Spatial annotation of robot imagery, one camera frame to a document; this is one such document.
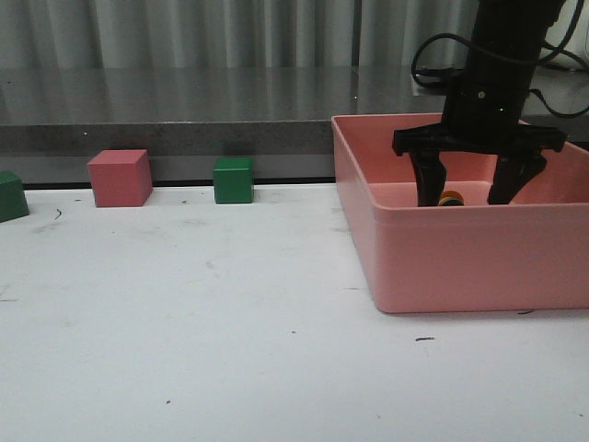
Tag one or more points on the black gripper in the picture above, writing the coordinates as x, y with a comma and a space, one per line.
481, 119

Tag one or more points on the yellow push button switch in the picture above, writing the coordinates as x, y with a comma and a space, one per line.
451, 198

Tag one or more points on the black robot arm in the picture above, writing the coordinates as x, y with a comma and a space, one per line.
506, 43

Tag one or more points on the pink plastic bin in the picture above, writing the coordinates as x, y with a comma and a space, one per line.
529, 254

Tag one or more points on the green cube right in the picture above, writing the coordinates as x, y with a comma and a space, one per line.
233, 180

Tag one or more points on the green cube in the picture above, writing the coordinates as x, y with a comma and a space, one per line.
233, 180
13, 201

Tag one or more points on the pink cube at back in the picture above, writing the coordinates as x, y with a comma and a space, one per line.
120, 178

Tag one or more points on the grey stone counter shelf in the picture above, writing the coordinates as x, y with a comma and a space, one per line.
53, 121

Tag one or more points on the grey pleated curtain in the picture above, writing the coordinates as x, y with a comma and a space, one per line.
222, 34

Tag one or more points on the green cube left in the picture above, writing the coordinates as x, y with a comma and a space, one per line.
13, 201

